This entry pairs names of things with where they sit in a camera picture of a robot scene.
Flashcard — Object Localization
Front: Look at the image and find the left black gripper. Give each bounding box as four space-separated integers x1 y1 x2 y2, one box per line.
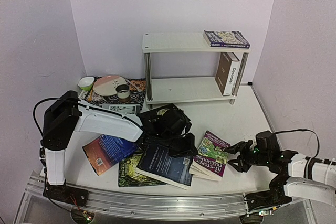
161 132 200 160

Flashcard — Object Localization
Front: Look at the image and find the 117-Storey Treehouse book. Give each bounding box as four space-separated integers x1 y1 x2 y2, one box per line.
189 130 230 182

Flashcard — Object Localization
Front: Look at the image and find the black gold-circle book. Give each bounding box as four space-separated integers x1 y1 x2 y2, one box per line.
138 103 192 138

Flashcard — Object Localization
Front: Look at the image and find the dark blue barcode book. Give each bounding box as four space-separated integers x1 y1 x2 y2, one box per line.
136 144 193 190

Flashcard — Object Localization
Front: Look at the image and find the grey ianra book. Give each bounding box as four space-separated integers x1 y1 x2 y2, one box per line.
99 103 141 114

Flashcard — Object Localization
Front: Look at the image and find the blue orange paperback book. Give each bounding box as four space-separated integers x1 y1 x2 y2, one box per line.
82 134 138 176

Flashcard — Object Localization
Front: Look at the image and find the Decorate Furniture large book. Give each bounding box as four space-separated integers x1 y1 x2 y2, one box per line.
215 52 240 96

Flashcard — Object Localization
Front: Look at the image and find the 52-Storey Treehouse book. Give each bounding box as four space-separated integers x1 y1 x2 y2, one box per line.
203 30 250 49

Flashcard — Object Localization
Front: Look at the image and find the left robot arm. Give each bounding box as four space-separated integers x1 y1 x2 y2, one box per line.
40 90 197 206

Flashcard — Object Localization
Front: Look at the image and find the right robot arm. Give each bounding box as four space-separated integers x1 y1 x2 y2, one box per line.
225 131 335 212

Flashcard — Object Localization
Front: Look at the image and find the white two-tier shelf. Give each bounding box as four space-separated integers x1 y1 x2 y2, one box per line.
142 32 251 109

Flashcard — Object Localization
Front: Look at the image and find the green Alice book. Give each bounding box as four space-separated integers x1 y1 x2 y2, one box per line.
118 149 165 188

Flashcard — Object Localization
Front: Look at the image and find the patterned placemat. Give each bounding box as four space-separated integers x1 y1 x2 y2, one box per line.
79 78 146 110

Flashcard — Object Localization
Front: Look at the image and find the small brown white cup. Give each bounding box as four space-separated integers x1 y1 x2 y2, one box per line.
116 84 130 103

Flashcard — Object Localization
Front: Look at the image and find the pink white plate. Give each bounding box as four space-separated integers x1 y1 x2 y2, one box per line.
93 76 127 96

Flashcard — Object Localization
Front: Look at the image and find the green bowl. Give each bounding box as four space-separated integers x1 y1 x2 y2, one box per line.
78 77 95 91

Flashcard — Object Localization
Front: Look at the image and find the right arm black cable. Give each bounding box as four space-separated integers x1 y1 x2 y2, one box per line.
272 129 322 159

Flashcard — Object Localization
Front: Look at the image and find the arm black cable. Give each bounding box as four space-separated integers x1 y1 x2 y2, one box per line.
33 97 79 141
272 129 322 159

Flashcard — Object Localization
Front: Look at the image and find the aluminium front rail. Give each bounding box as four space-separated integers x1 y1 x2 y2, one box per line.
23 171 313 216

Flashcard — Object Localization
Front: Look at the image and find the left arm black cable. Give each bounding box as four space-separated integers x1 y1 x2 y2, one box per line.
33 97 79 141

